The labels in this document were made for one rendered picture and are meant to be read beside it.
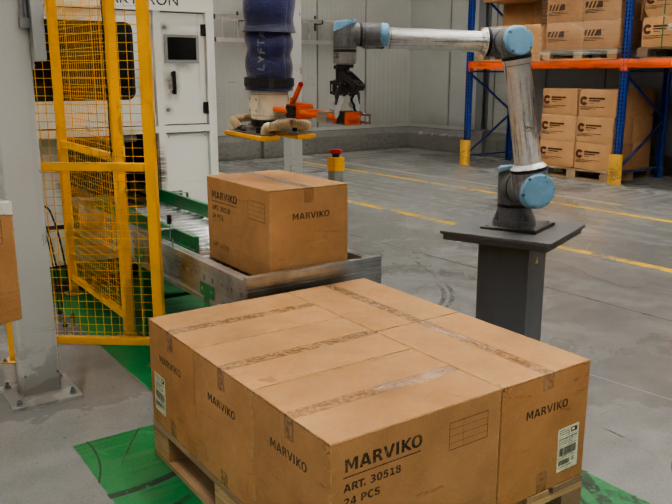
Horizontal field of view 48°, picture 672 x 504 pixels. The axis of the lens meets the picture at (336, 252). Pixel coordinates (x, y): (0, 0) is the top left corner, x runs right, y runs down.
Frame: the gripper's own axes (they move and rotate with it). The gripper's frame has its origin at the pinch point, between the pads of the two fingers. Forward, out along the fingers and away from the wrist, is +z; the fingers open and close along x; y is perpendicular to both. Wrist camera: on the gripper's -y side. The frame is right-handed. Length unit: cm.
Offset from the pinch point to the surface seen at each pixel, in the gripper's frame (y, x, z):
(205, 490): -29, 79, 124
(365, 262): 18, -23, 66
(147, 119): 95, 46, 5
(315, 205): 23.2, -0.1, 39.0
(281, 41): 48, 2, -30
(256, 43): 53, 11, -29
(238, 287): 26, 37, 71
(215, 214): 75, 23, 49
